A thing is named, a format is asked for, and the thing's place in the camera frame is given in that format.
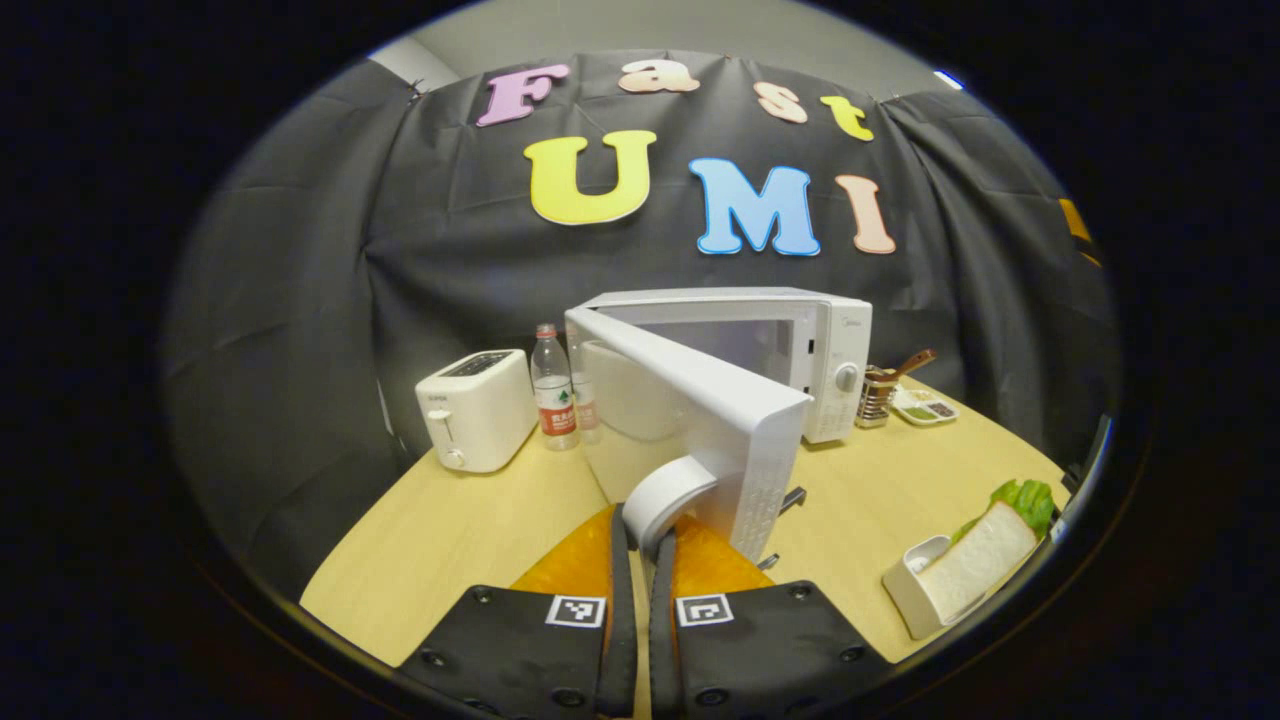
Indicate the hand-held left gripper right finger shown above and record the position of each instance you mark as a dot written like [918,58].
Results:
[770,650]

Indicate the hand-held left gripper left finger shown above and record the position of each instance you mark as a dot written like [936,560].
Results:
[500,650]

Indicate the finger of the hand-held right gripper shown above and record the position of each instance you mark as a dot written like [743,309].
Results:
[1074,220]
[1090,258]

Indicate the lettuce bread sandwich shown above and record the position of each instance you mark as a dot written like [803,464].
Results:
[985,560]

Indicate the white microwave oven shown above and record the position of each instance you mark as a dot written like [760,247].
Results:
[840,340]

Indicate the small ceiling light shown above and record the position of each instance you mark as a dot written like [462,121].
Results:
[950,79]

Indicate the white divided bean dish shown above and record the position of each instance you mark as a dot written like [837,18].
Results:
[925,408]

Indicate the white toaster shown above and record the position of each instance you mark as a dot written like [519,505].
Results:
[480,415]

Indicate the clear red-label water bottle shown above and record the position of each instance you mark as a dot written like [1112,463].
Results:
[553,400]

